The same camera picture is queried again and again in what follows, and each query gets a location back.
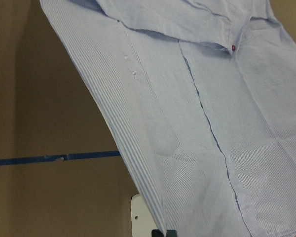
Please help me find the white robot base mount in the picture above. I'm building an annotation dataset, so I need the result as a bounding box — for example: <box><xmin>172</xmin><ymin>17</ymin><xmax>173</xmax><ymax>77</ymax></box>
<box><xmin>130</xmin><ymin>194</ymin><xmax>164</xmax><ymax>237</ymax></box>

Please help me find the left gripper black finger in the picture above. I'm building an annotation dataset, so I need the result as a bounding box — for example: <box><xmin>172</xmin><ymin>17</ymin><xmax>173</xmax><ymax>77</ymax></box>
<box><xmin>151</xmin><ymin>229</ymin><xmax>177</xmax><ymax>237</ymax></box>

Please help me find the light blue striped shirt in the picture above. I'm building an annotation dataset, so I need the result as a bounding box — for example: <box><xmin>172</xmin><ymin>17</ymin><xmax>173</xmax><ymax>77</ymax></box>
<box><xmin>40</xmin><ymin>0</ymin><xmax>296</xmax><ymax>237</ymax></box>

